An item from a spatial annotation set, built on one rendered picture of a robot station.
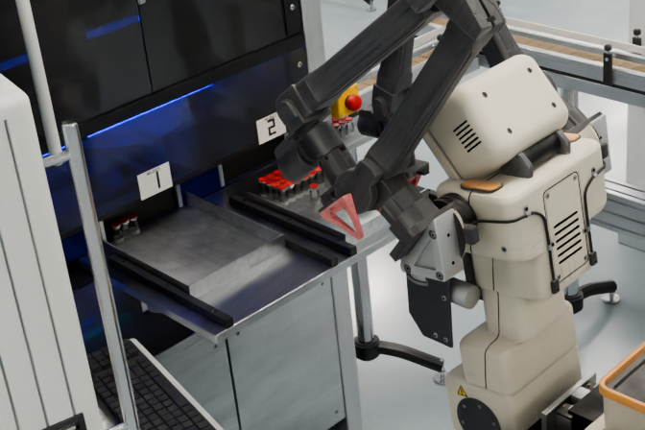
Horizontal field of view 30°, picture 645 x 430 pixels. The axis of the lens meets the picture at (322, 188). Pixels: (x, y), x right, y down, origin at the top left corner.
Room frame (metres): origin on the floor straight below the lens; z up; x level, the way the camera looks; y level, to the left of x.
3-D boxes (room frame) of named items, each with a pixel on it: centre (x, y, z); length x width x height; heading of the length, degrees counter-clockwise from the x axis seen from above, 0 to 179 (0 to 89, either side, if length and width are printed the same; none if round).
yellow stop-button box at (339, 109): (2.77, -0.07, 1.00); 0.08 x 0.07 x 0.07; 41
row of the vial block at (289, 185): (2.50, 0.03, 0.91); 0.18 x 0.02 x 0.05; 130
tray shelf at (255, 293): (2.35, 0.13, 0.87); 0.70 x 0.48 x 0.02; 131
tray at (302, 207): (2.43, -0.03, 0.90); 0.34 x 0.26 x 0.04; 40
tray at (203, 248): (2.29, 0.30, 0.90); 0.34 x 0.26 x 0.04; 41
